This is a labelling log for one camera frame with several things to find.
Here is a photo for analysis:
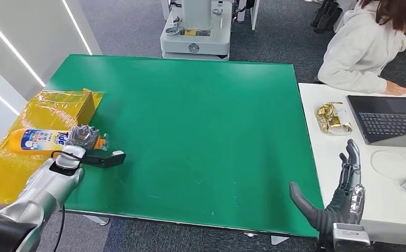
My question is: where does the person's right hand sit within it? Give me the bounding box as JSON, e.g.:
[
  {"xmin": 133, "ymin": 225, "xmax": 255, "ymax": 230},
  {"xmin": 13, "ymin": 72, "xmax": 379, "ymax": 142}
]
[{"xmin": 383, "ymin": 80, "xmax": 406, "ymax": 96}]

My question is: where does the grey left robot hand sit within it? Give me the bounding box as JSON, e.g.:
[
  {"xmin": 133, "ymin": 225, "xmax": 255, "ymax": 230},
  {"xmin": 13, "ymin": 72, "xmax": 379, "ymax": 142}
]
[{"xmin": 66, "ymin": 124, "xmax": 101, "ymax": 152}]

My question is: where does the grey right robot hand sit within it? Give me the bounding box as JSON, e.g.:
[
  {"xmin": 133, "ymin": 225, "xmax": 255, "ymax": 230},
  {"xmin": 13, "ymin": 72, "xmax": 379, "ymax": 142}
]
[{"xmin": 288, "ymin": 139, "xmax": 366, "ymax": 242}]

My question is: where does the orange detergent bottle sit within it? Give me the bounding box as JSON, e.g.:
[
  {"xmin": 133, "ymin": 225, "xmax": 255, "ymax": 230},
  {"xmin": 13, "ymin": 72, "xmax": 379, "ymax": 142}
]
[{"xmin": 7, "ymin": 127, "xmax": 110, "ymax": 156}]

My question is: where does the dark grey laptop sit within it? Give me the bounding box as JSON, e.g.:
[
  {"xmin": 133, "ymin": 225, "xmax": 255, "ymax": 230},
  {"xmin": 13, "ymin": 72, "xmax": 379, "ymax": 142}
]
[{"xmin": 346, "ymin": 94, "xmax": 406, "ymax": 149}]

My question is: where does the person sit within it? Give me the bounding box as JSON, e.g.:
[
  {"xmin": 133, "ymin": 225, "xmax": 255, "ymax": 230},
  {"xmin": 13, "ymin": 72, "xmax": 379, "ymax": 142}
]
[{"xmin": 317, "ymin": 0, "xmax": 406, "ymax": 96}]

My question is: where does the yellow taped cardboard box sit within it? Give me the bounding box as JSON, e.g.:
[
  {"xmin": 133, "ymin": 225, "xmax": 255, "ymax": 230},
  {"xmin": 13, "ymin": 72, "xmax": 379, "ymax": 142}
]
[{"xmin": 0, "ymin": 88, "xmax": 104, "ymax": 206}]

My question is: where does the gold foil snack pack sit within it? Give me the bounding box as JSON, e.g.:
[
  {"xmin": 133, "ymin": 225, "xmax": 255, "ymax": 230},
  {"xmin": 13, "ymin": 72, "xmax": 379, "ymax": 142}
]
[{"xmin": 315, "ymin": 101, "xmax": 353, "ymax": 136}]

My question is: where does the white table foot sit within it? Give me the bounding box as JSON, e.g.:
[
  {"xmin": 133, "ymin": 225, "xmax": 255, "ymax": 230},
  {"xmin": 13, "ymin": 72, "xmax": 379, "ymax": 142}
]
[
  {"xmin": 82, "ymin": 215, "xmax": 110, "ymax": 226},
  {"xmin": 270, "ymin": 235, "xmax": 290, "ymax": 246}
]

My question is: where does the black office chair base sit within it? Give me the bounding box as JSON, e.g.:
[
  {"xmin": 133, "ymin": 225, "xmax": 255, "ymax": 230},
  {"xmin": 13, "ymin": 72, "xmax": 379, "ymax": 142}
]
[{"xmin": 309, "ymin": 0, "xmax": 345, "ymax": 35}]

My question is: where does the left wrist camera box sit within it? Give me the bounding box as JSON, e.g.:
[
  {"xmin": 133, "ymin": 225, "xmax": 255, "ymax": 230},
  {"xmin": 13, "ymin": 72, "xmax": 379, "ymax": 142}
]
[{"xmin": 81, "ymin": 150, "xmax": 127, "ymax": 170}]

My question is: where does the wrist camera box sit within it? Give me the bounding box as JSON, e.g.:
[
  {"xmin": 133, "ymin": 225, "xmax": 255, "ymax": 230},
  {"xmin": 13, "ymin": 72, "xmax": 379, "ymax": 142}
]
[
  {"xmin": 81, "ymin": 150, "xmax": 127, "ymax": 170},
  {"xmin": 332, "ymin": 222, "xmax": 371, "ymax": 252}
]

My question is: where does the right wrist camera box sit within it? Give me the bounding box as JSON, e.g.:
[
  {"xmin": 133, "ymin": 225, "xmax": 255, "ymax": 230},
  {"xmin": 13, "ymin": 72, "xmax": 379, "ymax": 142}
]
[{"xmin": 332, "ymin": 222, "xmax": 371, "ymax": 252}]

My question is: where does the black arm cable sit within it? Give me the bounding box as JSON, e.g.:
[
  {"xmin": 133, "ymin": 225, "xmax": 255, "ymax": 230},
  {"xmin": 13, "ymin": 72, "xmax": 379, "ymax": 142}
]
[{"xmin": 50, "ymin": 150, "xmax": 85, "ymax": 252}]

